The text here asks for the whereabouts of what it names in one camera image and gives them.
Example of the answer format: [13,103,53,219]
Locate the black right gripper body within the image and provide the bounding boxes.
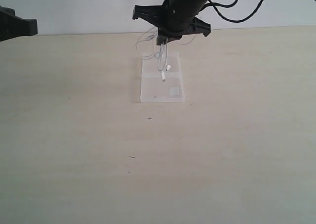
[132,5,211,36]

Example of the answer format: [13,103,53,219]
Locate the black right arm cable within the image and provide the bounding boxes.
[202,0,316,23]

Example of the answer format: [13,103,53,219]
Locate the clear plastic box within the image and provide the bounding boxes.
[140,52,185,103]

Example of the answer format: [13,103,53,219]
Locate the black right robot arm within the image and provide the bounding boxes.
[132,0,211,45]

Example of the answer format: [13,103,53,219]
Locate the white wired earphones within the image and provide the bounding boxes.
[134,28,198,83]

